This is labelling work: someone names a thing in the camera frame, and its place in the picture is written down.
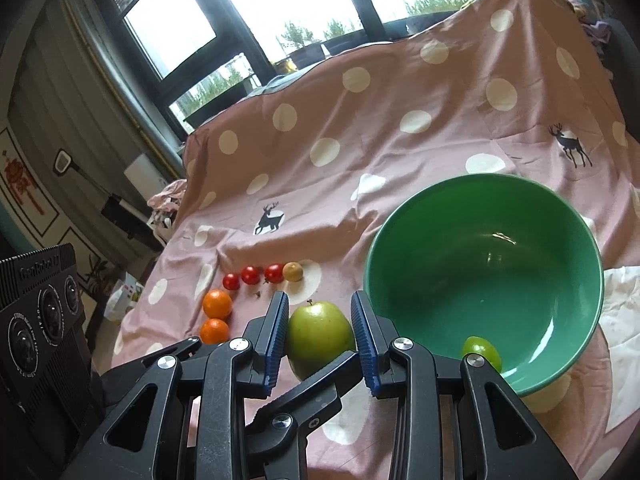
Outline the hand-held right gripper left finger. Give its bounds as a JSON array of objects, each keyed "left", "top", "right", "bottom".
[{"left": 60, "top": 291, "right": 291, "bottom": 480}]

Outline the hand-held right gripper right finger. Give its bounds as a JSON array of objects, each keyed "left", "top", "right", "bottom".
[{"left": 251, "top": 290, "right": 562, "bottom": 480}]

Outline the green apple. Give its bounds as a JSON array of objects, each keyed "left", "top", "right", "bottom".
[{"left": 286, "top": 300, "right": 357, "bottom": 382}]

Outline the orange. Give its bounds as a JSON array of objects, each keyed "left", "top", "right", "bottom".
[
  {"left": 202, "top": 289, "right": 234, "bottom": 320},
  {"left": 200, "top": 318, "right": 231, "bottom": 345}
]

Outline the green bowl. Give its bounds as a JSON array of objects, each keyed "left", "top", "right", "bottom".
[{"left": 363, "top": 173, "right": 604, "bottom": 396}]

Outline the white plastic bag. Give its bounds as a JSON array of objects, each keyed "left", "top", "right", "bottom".
[{"left": 104, "top": 274, "right": 146, "bottom": 322}]

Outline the small green fruit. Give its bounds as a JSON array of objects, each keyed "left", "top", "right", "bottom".
[{"left": 461, "top": 336, "right": 502, "bottom": 374}]

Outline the crumpled pink cloth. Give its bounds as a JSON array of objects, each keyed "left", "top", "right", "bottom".
[{"left": 146, "top": 178, "right": 188, "bottom": 226}]

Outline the white box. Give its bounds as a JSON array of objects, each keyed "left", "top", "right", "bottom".
[{"left": 123, "top": 154, "right": 166, "bottom": 200}]

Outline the long planter with grass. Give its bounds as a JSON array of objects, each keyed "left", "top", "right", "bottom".
[{"left": 182, "top": 57, "right": 262, "bottom": 130}]

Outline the white paper tissue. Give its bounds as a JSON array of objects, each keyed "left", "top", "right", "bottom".
[{"left": 597, "top": 266, "right": 640, "bottom": 433}]

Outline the pink polka-dot bed sheet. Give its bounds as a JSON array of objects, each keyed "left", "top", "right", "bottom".
[{"left": 110, "top": 0, "right": 640, "bottom": 480}]

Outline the potted plant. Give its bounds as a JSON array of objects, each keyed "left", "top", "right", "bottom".
[{"left": 276, "top": 20, "right": 327, "bottom": 70}]

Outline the black-framed window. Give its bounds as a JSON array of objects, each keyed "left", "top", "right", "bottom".
[{"left": 65, "top": 0, "right": 501, "bottom": 137}]

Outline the pile of clothes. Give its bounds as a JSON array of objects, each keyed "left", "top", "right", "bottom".
[{"left": 562, "top": 0, "right": 613, "bottom": 46}]

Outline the red wall decoration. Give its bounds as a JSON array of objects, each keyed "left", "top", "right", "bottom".
[{"left": 0, "top": 127, "right": 61, "bottom": 236}]

